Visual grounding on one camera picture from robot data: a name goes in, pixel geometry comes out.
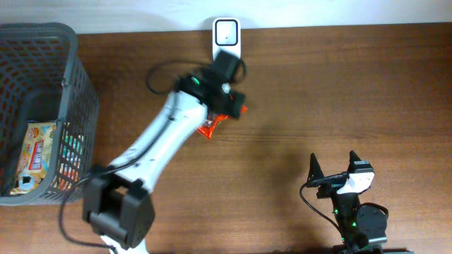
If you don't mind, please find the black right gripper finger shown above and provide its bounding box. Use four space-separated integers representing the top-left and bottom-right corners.
307 153 324 181
348 150 362 172

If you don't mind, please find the red snack bag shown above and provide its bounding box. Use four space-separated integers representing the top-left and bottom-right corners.
196 104 248 139

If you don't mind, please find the orange Kleenex tissue pack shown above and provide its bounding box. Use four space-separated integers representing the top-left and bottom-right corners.
56 135 84 191

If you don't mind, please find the cream rice cracker bag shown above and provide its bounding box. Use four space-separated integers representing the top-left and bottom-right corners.
10 121 56 195

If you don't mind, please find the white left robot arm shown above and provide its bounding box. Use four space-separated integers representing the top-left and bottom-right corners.
81 65 245 253

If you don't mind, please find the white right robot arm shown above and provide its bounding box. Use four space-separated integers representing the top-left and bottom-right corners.
299 150 410 254

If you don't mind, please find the white barcode scanner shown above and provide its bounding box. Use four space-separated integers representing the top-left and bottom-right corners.
212 17 242 59

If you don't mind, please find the grey plastic mesh basket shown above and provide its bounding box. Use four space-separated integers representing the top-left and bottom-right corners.
1 23 100 206

